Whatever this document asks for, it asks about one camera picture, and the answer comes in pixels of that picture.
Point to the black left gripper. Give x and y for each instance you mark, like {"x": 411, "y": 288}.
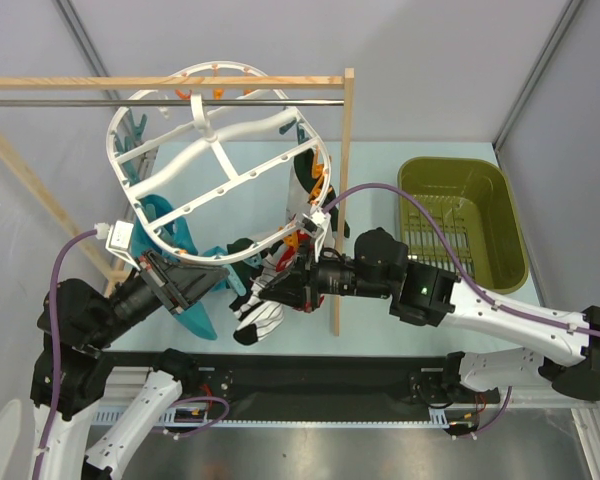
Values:
{"x": 186, "y": 283}

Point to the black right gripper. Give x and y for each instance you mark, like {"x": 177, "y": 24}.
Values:
{"x": 309, "y": 281}

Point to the red white striped sock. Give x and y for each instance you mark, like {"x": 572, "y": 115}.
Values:
{"x": 293, "y": 252}

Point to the teal clothes peg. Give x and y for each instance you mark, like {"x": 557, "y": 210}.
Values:
{"x": 136, "y": 129}
{"x": 242, "y": 274}

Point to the white pinstriped black-toe sock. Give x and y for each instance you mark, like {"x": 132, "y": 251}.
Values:
{"x": 258, "y": 322}
{"x": 241, "y": 304}

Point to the green and white garment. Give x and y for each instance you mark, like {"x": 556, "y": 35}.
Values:
{"x": 308, "y": 194}

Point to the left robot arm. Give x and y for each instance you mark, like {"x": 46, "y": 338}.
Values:
{"x": 70, "y": 375}

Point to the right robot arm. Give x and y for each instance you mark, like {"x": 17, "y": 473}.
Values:
{"x": 551, "y": 348}

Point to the white plastic clip hanger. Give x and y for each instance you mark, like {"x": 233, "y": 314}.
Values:
{"x": 233, "y": 222}

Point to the teal blue garment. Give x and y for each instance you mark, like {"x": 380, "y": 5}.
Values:
{"x": 195, "y": 319}

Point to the olive green plastic basket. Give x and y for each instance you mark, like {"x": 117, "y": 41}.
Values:
{"x": 469, "y": 200}

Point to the metal hanging rod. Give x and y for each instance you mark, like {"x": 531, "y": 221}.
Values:
{"x": 33, "y": 103}

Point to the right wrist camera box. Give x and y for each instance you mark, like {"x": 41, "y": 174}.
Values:
{"x": 316, "y": 224}

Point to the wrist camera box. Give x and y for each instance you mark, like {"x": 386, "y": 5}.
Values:
{"x": 118, "y": 239}
{"x": 316, "y": 224}

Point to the wooden clothes rack frame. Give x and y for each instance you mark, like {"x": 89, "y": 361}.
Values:
{"x": 216, "y": 125}

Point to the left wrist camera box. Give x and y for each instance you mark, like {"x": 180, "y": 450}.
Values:
{"x": 118, "y": 239}

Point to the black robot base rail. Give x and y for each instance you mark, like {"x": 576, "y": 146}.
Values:
{"x": 327, "y": 389}

